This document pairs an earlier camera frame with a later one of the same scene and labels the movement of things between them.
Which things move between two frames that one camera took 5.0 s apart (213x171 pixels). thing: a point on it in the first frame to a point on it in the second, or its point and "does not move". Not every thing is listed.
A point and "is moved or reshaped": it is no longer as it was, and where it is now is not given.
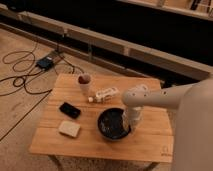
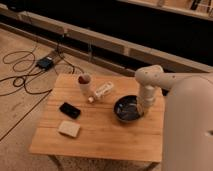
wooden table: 68,125 does not move
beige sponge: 69,128 does not move
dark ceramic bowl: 111,124 is moved or reshaped
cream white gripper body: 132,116 to 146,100
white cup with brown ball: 84,80 does not move
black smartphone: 70,110 does not move
